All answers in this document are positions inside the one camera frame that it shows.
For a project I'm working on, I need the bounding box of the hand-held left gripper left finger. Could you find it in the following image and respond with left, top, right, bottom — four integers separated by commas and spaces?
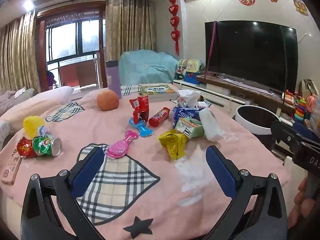
20, 145, 110, 240

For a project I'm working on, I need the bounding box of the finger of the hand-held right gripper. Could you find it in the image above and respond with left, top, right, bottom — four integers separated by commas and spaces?
269, 120, 304, 153
292, 123, 320, 147

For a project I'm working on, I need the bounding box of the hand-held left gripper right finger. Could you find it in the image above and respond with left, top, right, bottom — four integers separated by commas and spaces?
202, 145, 288, 240

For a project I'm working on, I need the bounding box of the white round bin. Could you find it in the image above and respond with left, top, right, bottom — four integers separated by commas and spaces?
235, 104, 283, 153

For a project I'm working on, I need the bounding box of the orange-red snack packet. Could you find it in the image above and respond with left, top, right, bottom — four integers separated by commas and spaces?
129, 96, 150, 124

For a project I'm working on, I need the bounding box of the person's right hand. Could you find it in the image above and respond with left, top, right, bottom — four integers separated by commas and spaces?
287, 177, 310, 230

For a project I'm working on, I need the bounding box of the rainbow stacking rings toy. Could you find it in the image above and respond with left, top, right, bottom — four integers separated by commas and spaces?
293, 97, 310, 122

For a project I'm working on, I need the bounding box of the pink plastic toy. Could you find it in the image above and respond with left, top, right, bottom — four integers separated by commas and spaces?
306, 94, 318, 114

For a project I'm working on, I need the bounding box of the red toy phone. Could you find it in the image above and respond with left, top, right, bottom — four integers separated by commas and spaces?
284, 89, 297, 102

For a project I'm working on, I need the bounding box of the pink bone-shaped wrapper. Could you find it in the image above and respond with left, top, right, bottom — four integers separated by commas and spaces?
107, 130, 139, 159

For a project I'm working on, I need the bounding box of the crushed green can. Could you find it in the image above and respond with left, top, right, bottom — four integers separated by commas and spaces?
32, 135, 62, 157

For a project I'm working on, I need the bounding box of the green white carton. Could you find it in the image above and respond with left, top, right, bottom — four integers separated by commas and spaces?
175, 117, 204, 139

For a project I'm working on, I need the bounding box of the wooden television riser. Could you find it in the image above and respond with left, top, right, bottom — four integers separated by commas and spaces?
196, 74, 298, 114

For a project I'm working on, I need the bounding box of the yellow foil wrapper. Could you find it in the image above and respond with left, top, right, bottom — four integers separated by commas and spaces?
158, 129, 188, 161

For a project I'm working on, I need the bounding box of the small blue white wrapper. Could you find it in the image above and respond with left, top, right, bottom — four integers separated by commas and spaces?
39, 125, 52, 138

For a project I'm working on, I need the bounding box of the crumpled red yellow packet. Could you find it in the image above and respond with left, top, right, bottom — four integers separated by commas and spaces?
17, 137, 38, 159

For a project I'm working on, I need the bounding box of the blue snack packet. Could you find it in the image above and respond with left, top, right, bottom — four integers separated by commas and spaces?
172, 106, 208, 128

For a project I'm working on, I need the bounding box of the blue bone-shaped wrapper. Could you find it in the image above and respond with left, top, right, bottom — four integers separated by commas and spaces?
129, 118, 153, 137

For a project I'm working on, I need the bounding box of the yellow spiky ball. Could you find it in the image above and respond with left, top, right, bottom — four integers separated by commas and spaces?
23, 116, 45, 138

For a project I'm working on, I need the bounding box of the red apple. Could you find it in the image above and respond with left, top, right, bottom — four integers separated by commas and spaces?
97, 89, 120, 111

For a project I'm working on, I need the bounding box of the pink flat box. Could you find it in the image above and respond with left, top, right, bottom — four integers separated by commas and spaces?
1, 150, 23, 186

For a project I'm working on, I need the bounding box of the white television cabinet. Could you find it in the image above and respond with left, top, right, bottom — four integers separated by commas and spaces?
172, 79, 253, 120

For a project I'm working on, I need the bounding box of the white plastic bag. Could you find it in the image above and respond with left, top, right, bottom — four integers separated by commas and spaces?
176, 89, 202, 108

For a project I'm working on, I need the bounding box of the pale pink pillow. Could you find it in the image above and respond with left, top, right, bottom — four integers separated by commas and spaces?
0, 86, 74, 130

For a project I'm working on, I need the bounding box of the red snack tube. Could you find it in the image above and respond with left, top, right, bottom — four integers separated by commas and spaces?
149, 107, 171, 127

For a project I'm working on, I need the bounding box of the black flat television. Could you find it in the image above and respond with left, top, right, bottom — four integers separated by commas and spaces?
204, 20, 299, 95

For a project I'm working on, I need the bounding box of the white-edged book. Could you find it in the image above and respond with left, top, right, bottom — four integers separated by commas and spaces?
142, 92, 178, 102

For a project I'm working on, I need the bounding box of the purple bottle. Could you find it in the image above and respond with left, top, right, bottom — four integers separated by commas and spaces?
105, 60, 122, 99

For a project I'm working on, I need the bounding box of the colourful toy cash register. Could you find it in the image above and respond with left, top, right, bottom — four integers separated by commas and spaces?
184, 59, 205, 83

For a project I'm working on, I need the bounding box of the toy with round wheel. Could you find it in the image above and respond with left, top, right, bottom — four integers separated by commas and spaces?
174, 59, 188, 80

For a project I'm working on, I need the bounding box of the pink ribbon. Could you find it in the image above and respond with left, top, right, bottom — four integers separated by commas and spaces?
204, 22, 217, 82

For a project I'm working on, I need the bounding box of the turquoise furniture cover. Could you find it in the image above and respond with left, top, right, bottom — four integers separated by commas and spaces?
118, 50, 179, 85

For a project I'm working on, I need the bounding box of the brown framed window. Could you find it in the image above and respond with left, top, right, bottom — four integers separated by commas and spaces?
37, 4, 107, 88

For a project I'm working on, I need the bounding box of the red heart hanging decoration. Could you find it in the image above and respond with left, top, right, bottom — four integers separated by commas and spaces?
168, 0, 181, 56

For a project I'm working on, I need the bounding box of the gold red wall sticker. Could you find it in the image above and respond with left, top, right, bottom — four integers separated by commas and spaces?
293, 0, 308, 16

